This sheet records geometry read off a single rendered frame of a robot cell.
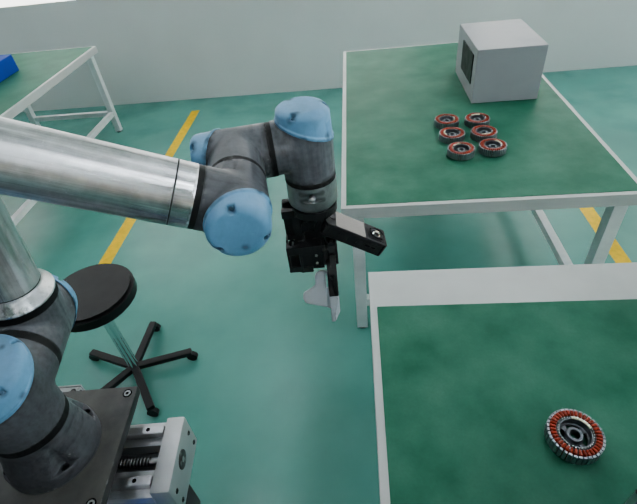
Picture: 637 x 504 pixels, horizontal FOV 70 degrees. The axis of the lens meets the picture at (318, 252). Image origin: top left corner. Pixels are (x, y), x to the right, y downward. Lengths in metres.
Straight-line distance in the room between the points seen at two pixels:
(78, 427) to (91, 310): 1.07
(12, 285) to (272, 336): 1.63
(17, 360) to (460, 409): 0.89
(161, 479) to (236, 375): 1.34
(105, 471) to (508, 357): 0.93
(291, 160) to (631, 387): 0.99
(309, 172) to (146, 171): 0.23
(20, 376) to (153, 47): 4.52
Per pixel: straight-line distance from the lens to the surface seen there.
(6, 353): 0.79
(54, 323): 0.86
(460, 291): 1.41
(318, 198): 0.66
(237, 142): 0.60
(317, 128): 0.61
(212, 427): 2.08
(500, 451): 1.14
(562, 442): 1.14
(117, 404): 0.94
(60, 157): 0.51
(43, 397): 0.81
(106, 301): 1.91
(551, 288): 1.48
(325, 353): 2.18
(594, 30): 5.24
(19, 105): 3.65
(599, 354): 1.36
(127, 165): 0.51
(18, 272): 0.80
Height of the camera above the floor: 1.75
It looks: 40 degrees down
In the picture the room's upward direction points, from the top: 7 degrees counter-clockwise
